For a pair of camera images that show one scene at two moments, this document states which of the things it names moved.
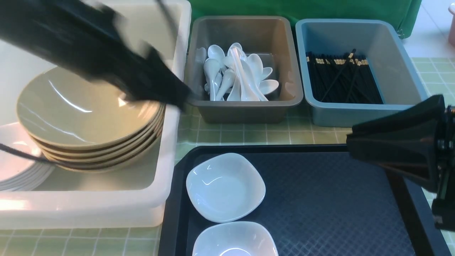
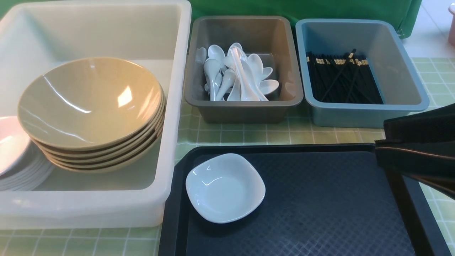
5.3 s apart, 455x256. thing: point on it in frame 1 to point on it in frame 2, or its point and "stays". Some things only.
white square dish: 234,238 to 15,144
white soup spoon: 248,93 stays
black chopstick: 351,54 stays
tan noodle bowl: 63,105 stays
